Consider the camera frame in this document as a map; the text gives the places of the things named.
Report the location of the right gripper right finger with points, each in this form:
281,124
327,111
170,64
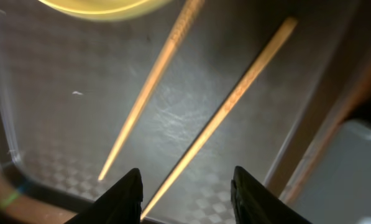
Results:
254,204

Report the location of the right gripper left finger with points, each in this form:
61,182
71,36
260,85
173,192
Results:
121,204

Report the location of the wooden chopstick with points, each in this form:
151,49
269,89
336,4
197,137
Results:
264,58
177,34

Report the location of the yellow round plate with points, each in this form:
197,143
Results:
105,10

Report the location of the brown plastic serving tray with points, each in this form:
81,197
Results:
67,85

